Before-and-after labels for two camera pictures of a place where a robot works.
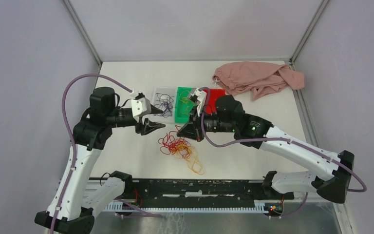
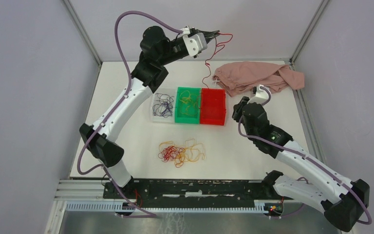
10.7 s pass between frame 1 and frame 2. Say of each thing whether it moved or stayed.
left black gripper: moved
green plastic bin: stayed
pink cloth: stayed
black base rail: stayed
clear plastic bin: stayed
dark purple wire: stayed
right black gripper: moved
